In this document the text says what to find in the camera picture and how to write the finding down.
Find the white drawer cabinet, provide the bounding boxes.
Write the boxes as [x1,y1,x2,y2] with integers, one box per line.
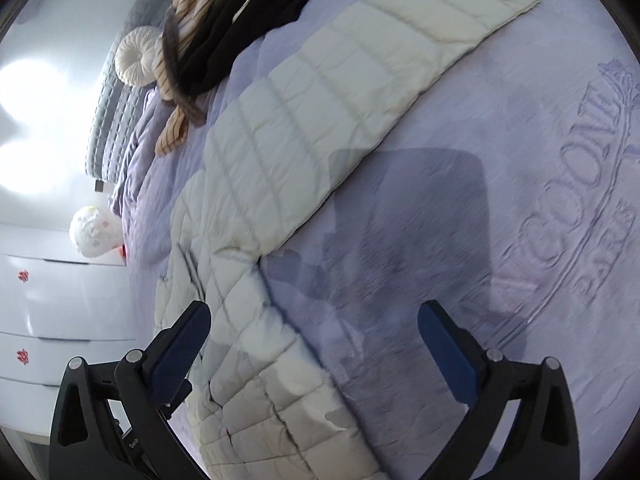
[0,252,138,431]

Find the black garment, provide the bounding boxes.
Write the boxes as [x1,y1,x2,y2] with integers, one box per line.
[175,0,346,98]

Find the round cream pleated cushion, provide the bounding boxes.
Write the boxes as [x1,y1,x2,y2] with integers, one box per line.
[115,25,166,88]

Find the lavender embossed blanket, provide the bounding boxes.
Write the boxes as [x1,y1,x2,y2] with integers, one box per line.
[109,0,640,480]

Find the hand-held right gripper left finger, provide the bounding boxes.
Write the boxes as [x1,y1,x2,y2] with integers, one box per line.
[48,301,212,480]

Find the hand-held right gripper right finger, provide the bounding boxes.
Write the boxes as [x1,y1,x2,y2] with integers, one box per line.
[417,300,583,480]

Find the beige striped garment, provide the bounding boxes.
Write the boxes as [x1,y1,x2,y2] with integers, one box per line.
[154,0,261,157]

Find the white printed plastic bag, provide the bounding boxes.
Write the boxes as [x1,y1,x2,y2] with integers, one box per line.
[69,205,123,259]

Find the cream quilted puffer coat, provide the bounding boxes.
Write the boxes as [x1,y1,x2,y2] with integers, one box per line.
[154,0,543,480]

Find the grey ribbed headboard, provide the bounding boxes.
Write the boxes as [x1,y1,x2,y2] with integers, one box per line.
[86,35,156,181]

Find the dark brown garment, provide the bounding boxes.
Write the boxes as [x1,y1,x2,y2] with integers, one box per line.
[161,10,207,126]

